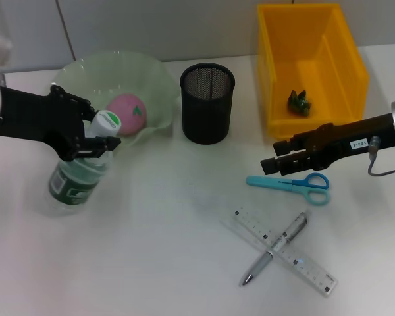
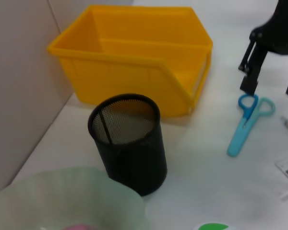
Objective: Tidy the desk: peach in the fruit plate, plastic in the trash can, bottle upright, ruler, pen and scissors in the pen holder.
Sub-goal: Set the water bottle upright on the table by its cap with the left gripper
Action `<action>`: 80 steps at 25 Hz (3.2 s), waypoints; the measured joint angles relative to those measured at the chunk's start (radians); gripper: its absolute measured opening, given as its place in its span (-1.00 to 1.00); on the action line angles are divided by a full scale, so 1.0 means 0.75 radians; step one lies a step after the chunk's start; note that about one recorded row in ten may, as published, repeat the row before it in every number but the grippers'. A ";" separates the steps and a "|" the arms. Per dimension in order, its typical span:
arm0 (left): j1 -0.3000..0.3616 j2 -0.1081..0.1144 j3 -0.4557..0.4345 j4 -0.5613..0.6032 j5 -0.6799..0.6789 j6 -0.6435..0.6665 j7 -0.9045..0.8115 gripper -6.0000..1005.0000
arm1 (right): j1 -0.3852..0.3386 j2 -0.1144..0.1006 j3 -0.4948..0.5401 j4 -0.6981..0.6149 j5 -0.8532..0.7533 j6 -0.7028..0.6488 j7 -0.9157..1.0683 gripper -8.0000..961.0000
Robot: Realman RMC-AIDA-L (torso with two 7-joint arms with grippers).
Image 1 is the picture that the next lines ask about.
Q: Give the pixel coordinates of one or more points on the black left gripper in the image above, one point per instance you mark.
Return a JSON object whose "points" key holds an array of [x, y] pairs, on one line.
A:
{"points": [[36, 115]]}

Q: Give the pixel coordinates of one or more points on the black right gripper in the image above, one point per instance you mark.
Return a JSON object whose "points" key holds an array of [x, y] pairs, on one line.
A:
{"points": [[349, 138]]}

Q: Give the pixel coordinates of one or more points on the blue scissors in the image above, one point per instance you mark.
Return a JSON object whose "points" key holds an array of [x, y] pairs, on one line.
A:
{"points": [[266, 182]]}

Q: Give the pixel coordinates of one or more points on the pink peach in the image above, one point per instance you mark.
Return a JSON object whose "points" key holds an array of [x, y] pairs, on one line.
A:
{"points": [[128, 112]]}

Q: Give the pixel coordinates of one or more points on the green plastic scrap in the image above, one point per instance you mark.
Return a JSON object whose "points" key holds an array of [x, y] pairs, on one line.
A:
{"points": [[299, 103]]}

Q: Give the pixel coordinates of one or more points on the clear green-label water bottle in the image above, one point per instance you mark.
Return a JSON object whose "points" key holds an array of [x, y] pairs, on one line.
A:
{"points": [[72, 184]]}

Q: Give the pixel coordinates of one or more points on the green glass fruit plate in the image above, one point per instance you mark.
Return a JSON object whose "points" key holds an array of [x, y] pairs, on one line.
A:
{"points": [[145, 85]]}

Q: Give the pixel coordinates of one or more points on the black mesh pen holder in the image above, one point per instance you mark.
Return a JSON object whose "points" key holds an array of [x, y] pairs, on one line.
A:
{"points": [[207, 112]]}

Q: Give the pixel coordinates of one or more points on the clear silver pen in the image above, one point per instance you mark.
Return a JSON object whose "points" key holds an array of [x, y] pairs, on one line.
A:
{"points": [[261, 263]]}

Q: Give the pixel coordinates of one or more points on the transparent plastic ruler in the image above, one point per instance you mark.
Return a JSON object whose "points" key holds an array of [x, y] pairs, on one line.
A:
{"points": [[312, 273]]}

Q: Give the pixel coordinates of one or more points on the yellow plastic bin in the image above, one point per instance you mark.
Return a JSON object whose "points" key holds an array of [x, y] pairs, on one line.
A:
{"points": [[316, 39]]}

